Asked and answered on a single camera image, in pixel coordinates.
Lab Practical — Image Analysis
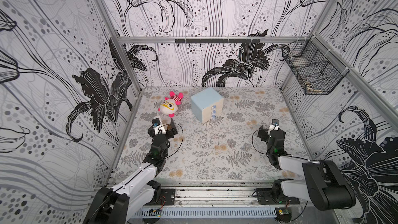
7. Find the white slotted cable duct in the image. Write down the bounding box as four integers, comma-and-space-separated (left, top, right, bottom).
131, 207, 277, 219

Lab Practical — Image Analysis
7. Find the blue wooden drawer box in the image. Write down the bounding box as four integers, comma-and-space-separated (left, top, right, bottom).
190, 87, 224, 124

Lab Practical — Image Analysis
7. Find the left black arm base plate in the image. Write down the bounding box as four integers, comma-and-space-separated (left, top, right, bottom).
145, 188, 176, 206

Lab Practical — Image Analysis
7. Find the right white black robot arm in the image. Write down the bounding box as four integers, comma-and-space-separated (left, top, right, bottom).
255, 123, 356, 211

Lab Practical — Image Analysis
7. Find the pink white owl plush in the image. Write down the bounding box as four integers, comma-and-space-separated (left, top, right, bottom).
158, 91, 184, 118

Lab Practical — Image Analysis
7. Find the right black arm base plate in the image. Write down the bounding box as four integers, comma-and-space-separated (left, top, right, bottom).
252, 188, 300, 206

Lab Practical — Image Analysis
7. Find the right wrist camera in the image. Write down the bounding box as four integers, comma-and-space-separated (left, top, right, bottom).
269, 119, 279, 131

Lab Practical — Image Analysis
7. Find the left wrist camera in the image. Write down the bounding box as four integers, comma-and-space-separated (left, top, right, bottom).
152, 117, 163, 130

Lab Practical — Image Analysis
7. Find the black wire basket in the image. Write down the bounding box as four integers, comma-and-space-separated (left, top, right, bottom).
282, 40, 349, 95

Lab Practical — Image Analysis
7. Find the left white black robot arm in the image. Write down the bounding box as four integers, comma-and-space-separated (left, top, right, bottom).
83, 117, 178, 224

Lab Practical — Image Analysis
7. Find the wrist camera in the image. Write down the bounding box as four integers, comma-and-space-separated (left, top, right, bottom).
152, 117, 163, 130
269, 119, 279, 131

